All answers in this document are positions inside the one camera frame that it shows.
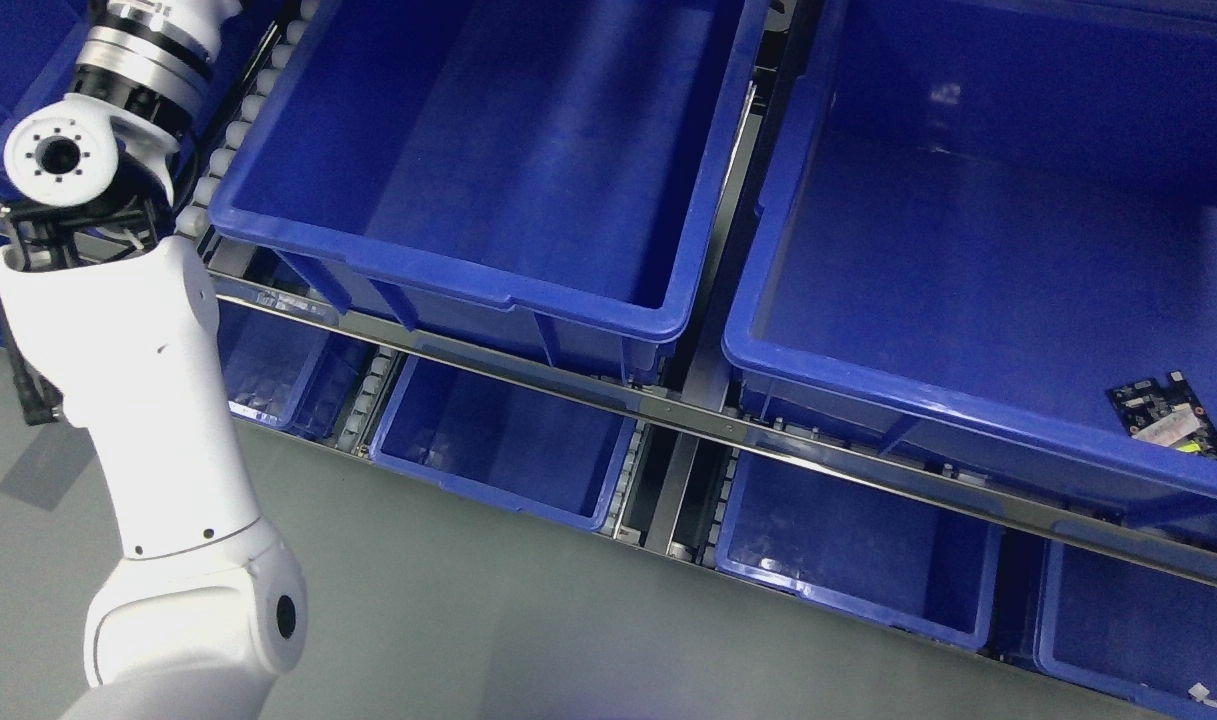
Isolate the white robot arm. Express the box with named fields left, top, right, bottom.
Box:
left=0, top=1, right=307, bottom=719

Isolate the metal shelf rack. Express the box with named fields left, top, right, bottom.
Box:
left=0, top=0, right=1217, bottom=681

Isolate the black circuit board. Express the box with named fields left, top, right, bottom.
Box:
left=1105, top=370, right=1217, bottom=461

